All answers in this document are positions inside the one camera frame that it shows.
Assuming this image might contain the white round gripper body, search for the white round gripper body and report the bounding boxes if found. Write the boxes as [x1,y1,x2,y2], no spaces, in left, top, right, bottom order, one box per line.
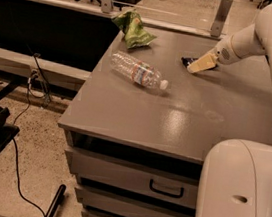
[213,36,241,65]

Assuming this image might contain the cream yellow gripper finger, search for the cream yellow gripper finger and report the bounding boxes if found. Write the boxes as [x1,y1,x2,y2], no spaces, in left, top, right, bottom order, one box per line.
[187,52,218,73]

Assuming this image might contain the dark blue snack bar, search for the dark blue snack bar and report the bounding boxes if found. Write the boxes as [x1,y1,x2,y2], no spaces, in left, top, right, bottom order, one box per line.
[181,57,195,67]

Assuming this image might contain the clear plastic water bottle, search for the clear plastic water bottle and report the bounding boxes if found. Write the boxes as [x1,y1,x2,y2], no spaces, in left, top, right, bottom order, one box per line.
[110,51,169,90]

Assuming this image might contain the green chip bag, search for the green chip bag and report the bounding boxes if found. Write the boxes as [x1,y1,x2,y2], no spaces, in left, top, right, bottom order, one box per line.
[112,9,156,49]

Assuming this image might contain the grey drawer cabinet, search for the grey drawer cabinet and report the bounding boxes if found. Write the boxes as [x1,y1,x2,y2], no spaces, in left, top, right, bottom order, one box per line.
[58,28,272,217]

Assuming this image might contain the metal railing post right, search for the metal railing post right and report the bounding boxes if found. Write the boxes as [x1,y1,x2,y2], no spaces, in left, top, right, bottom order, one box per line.
[210,0,234,37]

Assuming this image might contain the black drawer handle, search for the black drawer handle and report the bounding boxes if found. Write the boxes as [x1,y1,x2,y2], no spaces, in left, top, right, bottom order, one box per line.
[148,179,185,199]

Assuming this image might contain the black floor cable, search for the black floor cable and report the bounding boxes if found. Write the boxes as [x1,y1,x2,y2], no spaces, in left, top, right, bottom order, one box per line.
[0,51,70,217]

